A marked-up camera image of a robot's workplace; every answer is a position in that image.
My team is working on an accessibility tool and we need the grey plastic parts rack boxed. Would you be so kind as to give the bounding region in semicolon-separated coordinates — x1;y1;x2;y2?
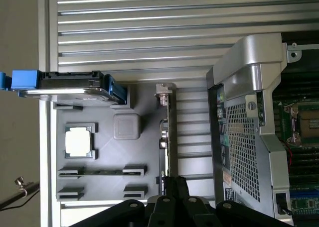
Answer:
52;84;180;203

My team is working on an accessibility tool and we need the silver open PC case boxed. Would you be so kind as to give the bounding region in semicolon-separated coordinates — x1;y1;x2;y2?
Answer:
205;33;319;219

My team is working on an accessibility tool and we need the grey square socket cover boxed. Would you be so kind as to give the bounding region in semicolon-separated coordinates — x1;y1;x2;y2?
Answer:
113;113;142;141

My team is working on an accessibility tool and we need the blue expansion slot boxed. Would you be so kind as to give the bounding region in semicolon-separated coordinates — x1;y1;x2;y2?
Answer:
290;186;319;214

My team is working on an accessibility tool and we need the silver CPU chip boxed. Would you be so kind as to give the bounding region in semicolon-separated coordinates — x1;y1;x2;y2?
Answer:
64;126;91;159

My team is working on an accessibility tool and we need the green motherboard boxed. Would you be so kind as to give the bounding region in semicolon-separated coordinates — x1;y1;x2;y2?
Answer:
259;70;319;218

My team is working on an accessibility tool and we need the metal CPU socket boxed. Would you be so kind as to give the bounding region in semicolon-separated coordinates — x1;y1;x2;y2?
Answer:
283;104;319;146

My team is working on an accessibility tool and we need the black rod with metal clamp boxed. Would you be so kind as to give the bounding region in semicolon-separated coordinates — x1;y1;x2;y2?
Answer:
0;177;41;213

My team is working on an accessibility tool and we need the hard disk with blue carrier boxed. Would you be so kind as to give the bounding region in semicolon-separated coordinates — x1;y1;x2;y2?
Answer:
0;70;129;106

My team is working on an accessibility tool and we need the graphics card with metal bracket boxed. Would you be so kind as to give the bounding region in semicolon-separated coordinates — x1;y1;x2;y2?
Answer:
154;82;178;197

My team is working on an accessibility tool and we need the black power cable plug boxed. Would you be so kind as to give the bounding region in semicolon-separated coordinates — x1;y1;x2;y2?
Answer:
276;192;293;216

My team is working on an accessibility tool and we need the red wire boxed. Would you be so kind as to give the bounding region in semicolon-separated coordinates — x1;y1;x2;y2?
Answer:
283;139;294;168

